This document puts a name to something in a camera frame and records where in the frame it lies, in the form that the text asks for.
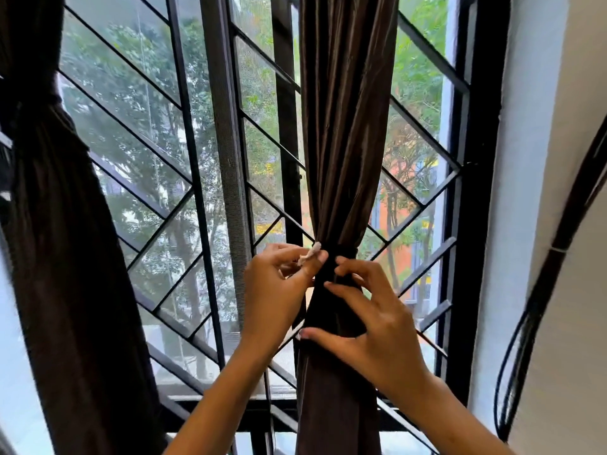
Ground person's right hand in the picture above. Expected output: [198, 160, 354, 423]
[298, 255, 435, 406]

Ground person's left forearm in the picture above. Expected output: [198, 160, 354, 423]
[163, 343, 271, 455]

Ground dark brown curtain tie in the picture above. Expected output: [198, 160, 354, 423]
[297, 241, 359, 285]

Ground green trees outside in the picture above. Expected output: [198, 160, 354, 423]
[59, 0, 451, 375]

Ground black metal window grille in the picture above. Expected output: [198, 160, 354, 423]
[0, 0, 470, 455]

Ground dark brown curtain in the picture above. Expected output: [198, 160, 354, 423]
[296, 0, 400, 455]
[0, 0, 167, 455]

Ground black cable bundle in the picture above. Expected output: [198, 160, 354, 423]
[493, 113, 607, 442]

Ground person's left hand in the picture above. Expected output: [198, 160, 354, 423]
[239, 243, 329, 363]

